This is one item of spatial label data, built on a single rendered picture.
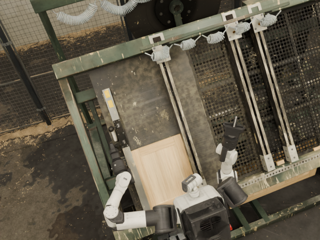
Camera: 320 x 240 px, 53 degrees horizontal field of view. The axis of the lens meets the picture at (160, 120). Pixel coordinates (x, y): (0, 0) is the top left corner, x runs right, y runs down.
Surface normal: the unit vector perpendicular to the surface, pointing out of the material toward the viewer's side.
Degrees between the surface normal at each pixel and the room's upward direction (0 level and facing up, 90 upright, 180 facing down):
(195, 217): 23
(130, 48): 53
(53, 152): 0
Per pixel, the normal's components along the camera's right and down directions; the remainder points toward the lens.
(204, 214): -0.26, -0.90
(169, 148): 0.18, 0.06
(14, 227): -0.15, -0.72
